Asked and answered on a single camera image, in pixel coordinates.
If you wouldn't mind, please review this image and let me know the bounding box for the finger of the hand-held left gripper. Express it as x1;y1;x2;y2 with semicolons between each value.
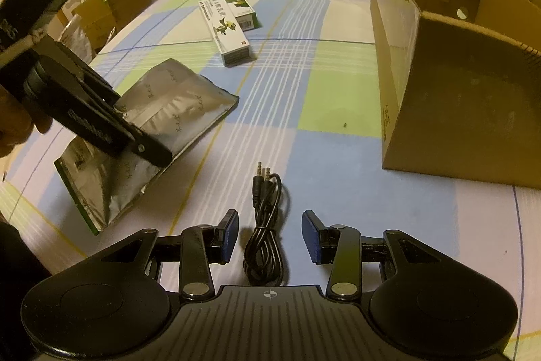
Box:
63;48;124;110
111;113;175;169

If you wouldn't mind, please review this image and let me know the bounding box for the brown cardboard box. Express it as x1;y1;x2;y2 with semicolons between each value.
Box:
370;0;541;190

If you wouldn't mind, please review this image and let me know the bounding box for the long white green medicine box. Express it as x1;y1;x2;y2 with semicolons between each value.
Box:
198;0;253;68

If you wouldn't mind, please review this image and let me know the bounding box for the checked tablecloth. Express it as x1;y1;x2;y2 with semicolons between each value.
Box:
0;0;541;302

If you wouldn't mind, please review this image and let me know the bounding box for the person's left hand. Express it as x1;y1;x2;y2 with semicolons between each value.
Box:
0;84;52;159

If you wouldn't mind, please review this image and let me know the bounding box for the black audio cable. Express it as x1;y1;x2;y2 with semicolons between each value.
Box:
244;161;292;286

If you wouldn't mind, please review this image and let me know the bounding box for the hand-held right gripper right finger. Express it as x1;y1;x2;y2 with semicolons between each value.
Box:
301;210;442;301

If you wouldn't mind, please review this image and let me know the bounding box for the white plastic bag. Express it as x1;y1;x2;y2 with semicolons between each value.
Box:
59;12;94;66

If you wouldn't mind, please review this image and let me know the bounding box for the small green white box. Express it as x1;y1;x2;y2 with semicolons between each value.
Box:
226;0;261;31

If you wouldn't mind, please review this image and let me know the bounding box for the silver foil bag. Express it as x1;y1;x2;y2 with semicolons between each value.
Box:
54;58;240;237

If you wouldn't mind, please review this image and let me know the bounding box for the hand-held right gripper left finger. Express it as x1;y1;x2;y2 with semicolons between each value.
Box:
101;209;240;299

